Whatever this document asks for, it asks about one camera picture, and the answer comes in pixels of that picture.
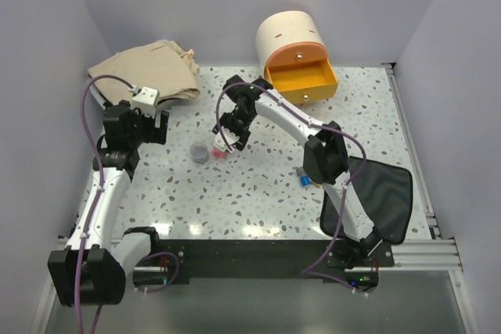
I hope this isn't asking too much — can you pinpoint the blue grey small cylinder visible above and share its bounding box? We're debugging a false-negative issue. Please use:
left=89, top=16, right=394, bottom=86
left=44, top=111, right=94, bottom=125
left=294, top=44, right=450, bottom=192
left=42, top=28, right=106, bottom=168
left=296, top=167, right=312, bottom=188

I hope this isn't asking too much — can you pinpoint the yellow drawer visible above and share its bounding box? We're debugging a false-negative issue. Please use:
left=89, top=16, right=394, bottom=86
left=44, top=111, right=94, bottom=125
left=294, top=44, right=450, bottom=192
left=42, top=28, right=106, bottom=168
left=265, top=59, right=338, bottom=105

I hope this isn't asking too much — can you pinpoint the dark grey cloth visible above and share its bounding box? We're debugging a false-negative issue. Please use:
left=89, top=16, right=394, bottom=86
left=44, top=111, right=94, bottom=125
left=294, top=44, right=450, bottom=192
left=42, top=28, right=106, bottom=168
left=315, top=156, right=413, bottom=245

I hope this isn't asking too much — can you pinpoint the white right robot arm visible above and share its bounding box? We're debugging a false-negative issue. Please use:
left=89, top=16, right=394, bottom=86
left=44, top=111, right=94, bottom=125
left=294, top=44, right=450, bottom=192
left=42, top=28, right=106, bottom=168
left=212, top=75, right=383, bottom=266

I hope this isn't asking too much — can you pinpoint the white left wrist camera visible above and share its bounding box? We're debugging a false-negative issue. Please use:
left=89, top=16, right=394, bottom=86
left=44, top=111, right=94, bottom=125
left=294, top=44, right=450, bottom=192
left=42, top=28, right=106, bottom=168
left=130, top=87, right=160, bottom=118

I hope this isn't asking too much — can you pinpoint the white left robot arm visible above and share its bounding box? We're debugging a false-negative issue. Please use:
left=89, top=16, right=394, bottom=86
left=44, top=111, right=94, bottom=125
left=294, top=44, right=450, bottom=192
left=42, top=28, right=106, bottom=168
left=48, top=100, right=169, bottom=307

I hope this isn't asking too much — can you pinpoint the beige cloth bag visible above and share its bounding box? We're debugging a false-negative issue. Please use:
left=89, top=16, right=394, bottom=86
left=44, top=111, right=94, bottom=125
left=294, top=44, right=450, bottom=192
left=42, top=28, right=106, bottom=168
left=87, top=40, right=200, bottom=103

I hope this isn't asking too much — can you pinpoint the cream round drawer organizer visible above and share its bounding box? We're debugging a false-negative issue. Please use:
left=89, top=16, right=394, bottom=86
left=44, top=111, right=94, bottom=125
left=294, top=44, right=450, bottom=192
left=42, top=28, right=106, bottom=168
left=255, top=11, right=329, bottom=67

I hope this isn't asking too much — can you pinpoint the aluminium front rail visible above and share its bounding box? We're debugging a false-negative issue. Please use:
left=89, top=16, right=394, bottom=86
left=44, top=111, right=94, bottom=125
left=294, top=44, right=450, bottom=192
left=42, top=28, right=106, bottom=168
left=49, top=236, right=465, bottom=272

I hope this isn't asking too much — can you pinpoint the pink capped glitter tube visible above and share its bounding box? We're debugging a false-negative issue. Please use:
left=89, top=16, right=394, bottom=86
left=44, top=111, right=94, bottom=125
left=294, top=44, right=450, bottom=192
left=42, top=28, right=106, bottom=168
left=212, top=148, right=227, bottom=160

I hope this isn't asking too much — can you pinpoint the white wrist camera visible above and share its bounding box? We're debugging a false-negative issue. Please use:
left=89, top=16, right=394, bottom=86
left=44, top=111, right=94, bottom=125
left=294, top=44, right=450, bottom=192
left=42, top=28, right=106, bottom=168
left=212, top=128, right=239, bottom=153
left=130, top=87, right=160, bottom=118

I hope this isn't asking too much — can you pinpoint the white basket under bag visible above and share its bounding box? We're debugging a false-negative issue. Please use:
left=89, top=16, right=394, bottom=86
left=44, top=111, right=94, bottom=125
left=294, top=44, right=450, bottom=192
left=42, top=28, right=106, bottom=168
left=89, top=85, right=112, bottom=110

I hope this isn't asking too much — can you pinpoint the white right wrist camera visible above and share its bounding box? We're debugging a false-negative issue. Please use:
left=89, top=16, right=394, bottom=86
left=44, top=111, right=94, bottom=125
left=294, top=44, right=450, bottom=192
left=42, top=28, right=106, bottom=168
left=212, top=128, right=239, bottom=153

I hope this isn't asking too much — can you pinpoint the clear purple small jar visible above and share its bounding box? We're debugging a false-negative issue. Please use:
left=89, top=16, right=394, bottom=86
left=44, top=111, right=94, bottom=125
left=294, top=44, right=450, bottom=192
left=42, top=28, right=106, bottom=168
left=189, top=142, right=209, bottom=164

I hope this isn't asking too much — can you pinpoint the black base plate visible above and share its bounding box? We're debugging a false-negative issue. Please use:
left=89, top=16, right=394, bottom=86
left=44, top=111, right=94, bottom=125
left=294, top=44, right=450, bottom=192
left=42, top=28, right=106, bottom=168
left=160, top=239, right=395, bottom=284

